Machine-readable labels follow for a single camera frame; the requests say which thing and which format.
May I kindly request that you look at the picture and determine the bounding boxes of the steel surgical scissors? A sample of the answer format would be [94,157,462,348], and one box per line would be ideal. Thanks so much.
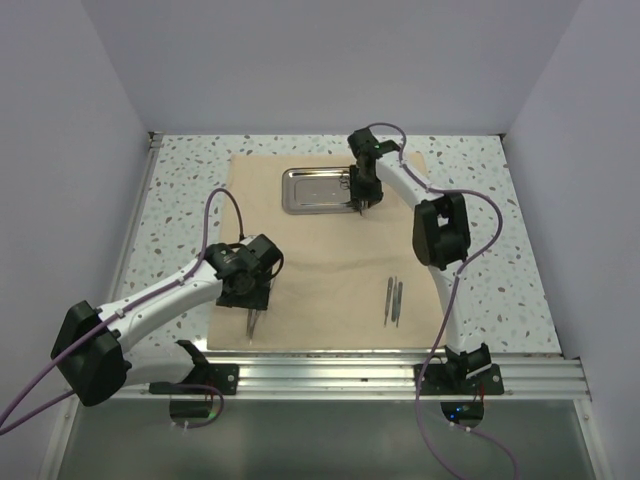
[356,200,367,216]

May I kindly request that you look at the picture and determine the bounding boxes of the steel tweezers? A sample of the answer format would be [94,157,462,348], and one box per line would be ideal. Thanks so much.
[246,309,257,338]

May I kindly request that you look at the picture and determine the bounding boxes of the thin steel probe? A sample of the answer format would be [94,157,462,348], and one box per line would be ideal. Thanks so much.
[247,310,261,342]

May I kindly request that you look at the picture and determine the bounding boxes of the stainless steel tray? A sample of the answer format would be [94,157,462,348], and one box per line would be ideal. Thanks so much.
[281,167,356,215]

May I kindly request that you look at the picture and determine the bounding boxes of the steel scalpel handle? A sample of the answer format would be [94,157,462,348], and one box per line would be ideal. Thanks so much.
[393,281,404,328]
[384,276,397,326]

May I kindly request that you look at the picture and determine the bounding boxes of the beige cloth wrap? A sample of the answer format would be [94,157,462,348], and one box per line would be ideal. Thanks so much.
[207,154,443,351]

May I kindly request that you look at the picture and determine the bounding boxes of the steel forceps with rings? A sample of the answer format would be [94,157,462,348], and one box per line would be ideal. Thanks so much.
[338,172,353,210]

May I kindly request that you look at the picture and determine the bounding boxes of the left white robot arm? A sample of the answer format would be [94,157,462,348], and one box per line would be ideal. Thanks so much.
[51,234,284,407]

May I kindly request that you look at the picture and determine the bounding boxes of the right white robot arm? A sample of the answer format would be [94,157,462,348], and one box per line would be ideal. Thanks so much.
[347,127,491,393]

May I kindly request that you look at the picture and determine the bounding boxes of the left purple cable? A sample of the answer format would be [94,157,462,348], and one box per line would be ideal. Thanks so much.
[0,188,246,436]

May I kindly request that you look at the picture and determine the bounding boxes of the purple cable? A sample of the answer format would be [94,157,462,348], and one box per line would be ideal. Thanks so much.
[0,188,246,436]
[369,122,524,480]

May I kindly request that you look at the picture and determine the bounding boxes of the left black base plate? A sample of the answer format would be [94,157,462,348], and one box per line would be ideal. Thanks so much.
[149,363,240,396]

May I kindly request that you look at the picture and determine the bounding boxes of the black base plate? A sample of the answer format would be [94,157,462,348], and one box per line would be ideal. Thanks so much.
[413,356,505,396]
[149,363,240,396]

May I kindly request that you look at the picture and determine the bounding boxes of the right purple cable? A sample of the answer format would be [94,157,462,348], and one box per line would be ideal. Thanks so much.
[369,122,524,480]

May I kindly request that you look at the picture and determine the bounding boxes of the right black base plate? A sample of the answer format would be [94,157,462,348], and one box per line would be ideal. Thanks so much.
[413,356,505,396]

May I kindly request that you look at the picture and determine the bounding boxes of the aluminium mounting rail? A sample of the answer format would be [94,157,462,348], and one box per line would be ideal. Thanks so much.
[119,349,591,401]

